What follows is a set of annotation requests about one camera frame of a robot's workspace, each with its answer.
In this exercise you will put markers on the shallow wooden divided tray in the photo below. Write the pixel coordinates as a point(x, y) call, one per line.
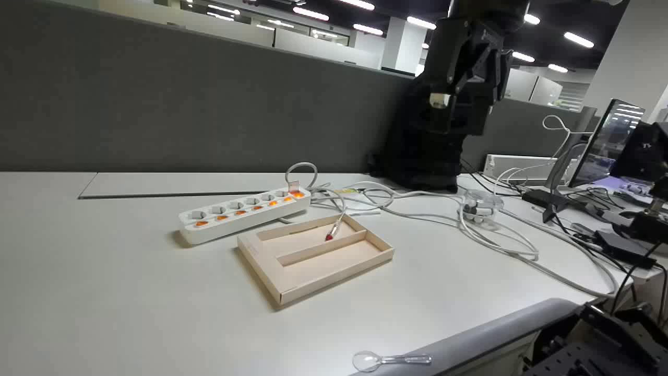
point(317, 268)

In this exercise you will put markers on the black backpack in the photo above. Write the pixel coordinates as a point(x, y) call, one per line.
point(420, 148)

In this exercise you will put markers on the white orange power strip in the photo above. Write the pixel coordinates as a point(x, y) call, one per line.
point(240, 213)

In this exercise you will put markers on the clear plastic tape dispenser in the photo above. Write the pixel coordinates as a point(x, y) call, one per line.
point(482, 206)

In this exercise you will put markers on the clear plastic spoon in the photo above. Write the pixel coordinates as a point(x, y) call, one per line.
point(368, 359)

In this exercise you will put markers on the grey office partition panel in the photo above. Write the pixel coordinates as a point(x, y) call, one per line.
point(174, 97)

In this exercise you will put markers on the white rectangular box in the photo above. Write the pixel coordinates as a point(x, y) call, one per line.
point(519, 168)

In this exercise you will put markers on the low grey partition panel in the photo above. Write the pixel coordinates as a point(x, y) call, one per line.
point(519, 128)

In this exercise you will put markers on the white gooseneck hook stand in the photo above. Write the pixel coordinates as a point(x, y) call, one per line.
point(564, 143)

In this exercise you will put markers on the black computer monitor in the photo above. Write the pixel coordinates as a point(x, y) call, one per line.
point(606, 143)

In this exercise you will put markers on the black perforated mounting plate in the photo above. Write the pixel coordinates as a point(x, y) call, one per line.
point(598, 347)

